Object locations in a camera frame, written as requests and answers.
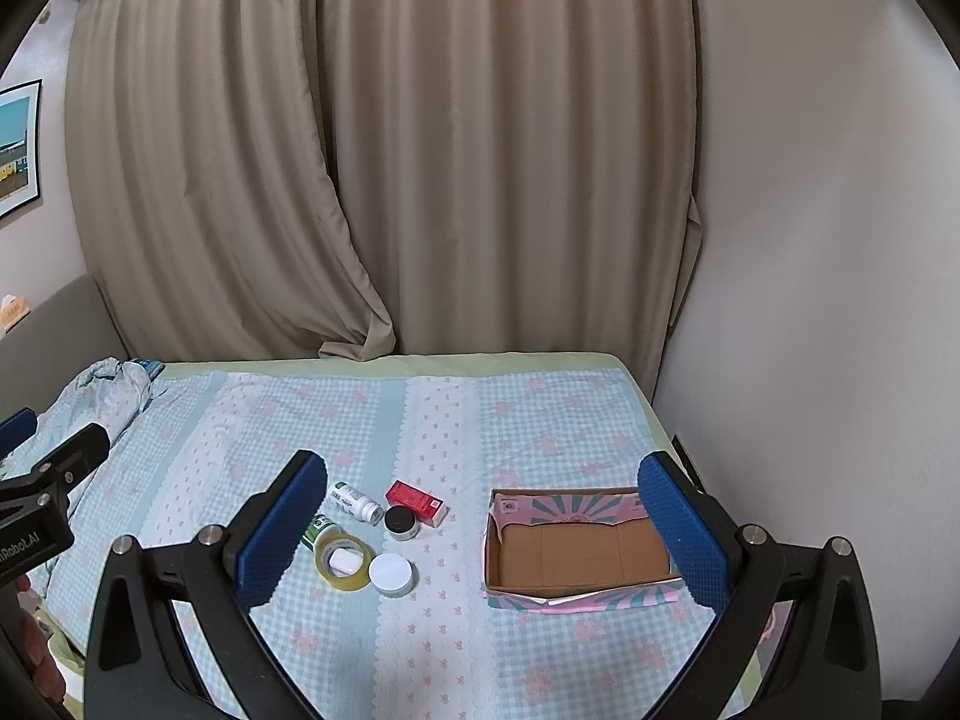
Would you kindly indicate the yellow tape roll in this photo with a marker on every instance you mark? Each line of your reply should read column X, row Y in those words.
column 343, row 584

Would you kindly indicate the red carton box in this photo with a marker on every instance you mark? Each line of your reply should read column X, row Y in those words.
column 428, row 509

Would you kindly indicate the orange tissue pack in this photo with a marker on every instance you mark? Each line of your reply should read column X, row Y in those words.
column 12, row 310

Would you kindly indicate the pink patterned cardboard box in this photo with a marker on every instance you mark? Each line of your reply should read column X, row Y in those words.
column 550, row 551

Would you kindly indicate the grey sofa headboard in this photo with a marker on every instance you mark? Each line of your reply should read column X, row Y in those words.
column 60, row 338

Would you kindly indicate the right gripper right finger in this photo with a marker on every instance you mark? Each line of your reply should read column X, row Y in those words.
column 826, row 665

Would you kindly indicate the framed landscape picture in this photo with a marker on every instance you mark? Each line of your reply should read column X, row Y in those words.
column 19, row 165

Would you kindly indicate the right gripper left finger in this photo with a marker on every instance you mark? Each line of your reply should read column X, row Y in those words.
column 138, row 664

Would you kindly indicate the green label bottle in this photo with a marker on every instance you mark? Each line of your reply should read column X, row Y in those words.
column 320, row 527

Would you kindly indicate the crumpled light blue blanket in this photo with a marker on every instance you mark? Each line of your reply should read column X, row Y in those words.
column 109, row 392

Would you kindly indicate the white lid jar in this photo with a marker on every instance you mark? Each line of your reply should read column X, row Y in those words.
column 392, row 575

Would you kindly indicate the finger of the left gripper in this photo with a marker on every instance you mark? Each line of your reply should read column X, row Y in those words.
column 71, row 462
column 16, row 429

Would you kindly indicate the white pill bottle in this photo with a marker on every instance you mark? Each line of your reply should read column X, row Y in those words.
column 358, row 505

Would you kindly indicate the beige curtain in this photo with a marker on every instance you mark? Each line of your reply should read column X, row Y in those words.
column 269, row 179

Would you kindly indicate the left hand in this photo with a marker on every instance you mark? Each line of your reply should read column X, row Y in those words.
column 45, row 675

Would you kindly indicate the black lid glass jar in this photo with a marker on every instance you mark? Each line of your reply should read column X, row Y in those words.
column 401, row 523

